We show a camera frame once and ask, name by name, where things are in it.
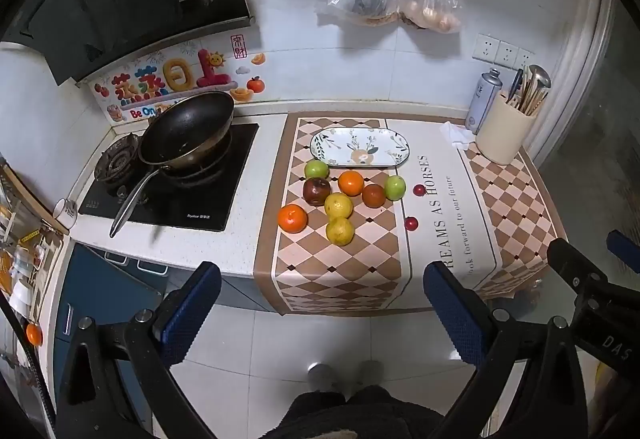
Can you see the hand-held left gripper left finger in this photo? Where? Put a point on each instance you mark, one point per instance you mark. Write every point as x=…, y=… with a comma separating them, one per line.
x=192, y=309

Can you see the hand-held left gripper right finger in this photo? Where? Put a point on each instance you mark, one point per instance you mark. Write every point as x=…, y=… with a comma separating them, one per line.
x=450, y=314

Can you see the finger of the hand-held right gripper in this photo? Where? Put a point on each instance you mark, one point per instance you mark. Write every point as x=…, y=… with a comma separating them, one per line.
x=625, y=246
x=570, y=261

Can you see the bright orange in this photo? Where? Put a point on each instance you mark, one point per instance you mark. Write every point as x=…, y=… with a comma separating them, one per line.
x=292, y=218
x=350, y=182

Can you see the yellow citrus fruit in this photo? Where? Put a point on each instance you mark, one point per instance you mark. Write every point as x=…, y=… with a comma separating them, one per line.
x=340, y=231
x=338, y=205

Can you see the green apple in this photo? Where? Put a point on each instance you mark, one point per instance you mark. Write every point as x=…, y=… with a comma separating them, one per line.
x=394, y=187
x=316, y=169

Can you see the brown-skinned orange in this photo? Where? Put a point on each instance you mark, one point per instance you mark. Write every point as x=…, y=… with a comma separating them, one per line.
x=373, y=195

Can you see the dark red apple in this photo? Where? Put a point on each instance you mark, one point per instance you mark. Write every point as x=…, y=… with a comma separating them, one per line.
x=316, y=191

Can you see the floral oval plate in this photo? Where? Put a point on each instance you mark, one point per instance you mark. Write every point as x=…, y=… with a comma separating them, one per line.
x=340, y=144

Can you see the checkered table mat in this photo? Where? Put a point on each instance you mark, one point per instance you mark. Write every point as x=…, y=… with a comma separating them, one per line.
x=370, y=264

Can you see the small red fruit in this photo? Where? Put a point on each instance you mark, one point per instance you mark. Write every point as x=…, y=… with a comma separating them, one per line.
x=419, y=190
x=411, y=223

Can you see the blue kitchen cabinet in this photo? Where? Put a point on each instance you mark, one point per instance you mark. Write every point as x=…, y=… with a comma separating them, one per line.
x=95, y=289

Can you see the black gas stove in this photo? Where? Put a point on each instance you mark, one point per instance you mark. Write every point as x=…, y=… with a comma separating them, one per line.
x=215, y=199

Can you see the person's dark fluffy clothing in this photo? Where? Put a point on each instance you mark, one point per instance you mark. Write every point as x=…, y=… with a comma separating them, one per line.
x=360, y=416

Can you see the person's left foot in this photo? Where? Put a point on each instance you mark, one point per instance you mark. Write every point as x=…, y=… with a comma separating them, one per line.
x=321, y=376

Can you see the beige utensil holder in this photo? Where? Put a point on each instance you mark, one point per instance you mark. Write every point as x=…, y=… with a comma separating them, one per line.
x=502, y=134

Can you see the small white cup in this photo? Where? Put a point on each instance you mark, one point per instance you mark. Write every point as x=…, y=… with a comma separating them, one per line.
x=65, y=211

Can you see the small orange on rack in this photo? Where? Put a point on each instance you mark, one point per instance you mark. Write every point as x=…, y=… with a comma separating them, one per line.
x=33, y=334

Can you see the bundle of wooden chopsticks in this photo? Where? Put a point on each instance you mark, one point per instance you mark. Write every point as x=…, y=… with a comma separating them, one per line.
x=531, y=101

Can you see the storage rack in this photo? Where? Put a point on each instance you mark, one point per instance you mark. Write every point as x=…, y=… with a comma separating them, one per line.
x=30, y=259

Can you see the white tissue paper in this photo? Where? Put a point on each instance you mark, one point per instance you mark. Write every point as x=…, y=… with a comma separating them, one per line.
x=456, y=135

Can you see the black frying pan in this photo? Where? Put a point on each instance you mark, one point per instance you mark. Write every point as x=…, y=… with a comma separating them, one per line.
x=185, y=129

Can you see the grey spray can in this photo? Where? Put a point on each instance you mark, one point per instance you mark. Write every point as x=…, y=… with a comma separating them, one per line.
x=482, y=101

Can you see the metal ladle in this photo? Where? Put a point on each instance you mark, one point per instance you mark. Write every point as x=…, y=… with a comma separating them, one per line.
x=539, y=76

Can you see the white door frame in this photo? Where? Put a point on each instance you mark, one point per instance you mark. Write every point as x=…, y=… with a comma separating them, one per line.
x=595, y=69

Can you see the white wall power outlet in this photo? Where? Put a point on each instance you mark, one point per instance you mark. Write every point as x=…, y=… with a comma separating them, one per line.
x=500, y=50

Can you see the colourful wall sticker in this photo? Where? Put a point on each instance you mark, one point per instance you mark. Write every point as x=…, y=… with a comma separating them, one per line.
x=190, y=74

